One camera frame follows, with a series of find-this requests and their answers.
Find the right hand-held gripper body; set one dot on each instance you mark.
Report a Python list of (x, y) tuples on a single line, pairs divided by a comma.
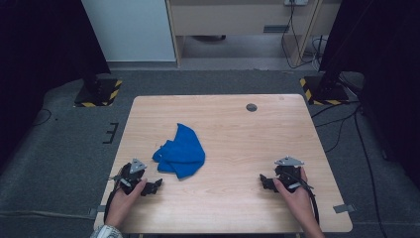
[(288, 175)]

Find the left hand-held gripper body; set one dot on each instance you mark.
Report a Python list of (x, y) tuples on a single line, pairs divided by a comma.
[(132, 178)]

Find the blue cloth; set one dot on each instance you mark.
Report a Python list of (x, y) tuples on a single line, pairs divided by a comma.
[(181, 152)]

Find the person's left hand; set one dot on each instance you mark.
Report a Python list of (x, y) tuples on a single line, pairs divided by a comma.
[(125, 203)]

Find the person's right hand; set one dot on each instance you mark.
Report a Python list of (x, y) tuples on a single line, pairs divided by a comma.
[(297, 201)]

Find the left patterned sleeve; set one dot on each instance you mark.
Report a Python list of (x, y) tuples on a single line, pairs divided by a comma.
[(106, 232)]

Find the grey round table grommet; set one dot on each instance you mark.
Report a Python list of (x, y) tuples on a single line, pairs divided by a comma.
[(251, 107)]

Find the black stand base yellow stripes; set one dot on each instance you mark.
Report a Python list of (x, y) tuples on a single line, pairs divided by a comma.
[(103, 93), (330, 97)]

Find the white panel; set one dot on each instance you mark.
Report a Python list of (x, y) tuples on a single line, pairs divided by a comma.
[(132, 29)]

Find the black curtain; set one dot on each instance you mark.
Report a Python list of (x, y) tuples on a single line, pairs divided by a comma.
[(39, 49), (389, 49)]

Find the light wooden desk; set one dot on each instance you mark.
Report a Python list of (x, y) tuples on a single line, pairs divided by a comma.
[(231, 20)]

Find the white power strip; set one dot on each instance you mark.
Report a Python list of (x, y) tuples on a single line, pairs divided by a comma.
[(297, 2)]

